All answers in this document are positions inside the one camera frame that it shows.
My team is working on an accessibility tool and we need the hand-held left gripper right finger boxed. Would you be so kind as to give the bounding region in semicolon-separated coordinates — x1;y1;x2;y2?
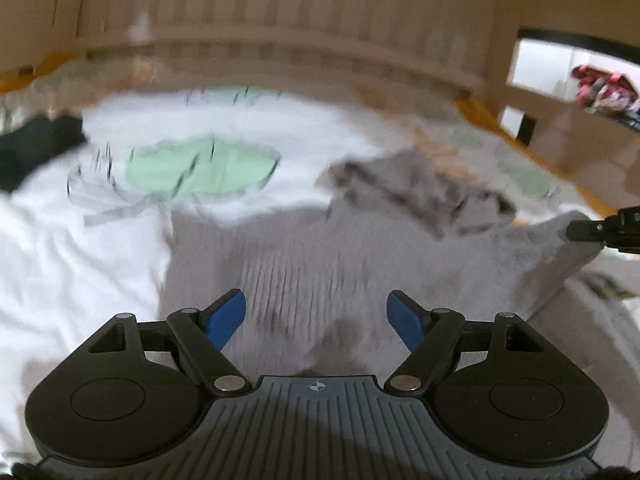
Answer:
384;290;551;397

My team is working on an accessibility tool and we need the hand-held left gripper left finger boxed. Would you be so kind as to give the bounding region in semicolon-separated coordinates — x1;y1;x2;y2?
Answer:
80;289;252;398

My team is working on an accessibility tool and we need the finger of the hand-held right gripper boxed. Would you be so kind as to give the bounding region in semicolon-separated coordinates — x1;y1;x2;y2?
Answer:
566;207;640;254

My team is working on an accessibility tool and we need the grey knit sweater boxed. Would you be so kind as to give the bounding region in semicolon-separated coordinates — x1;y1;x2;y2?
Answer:
160;152;640;378

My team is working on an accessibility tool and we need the yellow mattress sheet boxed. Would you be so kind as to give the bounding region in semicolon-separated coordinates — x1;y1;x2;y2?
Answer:
454;97;603;221

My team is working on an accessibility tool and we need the red patterned cloth pile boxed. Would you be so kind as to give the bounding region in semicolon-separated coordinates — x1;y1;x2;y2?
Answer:
570;64;640;133

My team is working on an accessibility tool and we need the white leaf print bed cover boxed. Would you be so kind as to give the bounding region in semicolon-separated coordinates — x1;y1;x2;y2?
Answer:
0;60;640;466

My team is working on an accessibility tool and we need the black cloth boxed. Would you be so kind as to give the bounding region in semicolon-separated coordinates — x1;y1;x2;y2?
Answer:
0;116;87;194

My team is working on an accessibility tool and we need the wooden bed frame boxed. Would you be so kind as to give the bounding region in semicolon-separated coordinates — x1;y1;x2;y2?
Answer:
0;0;640;146

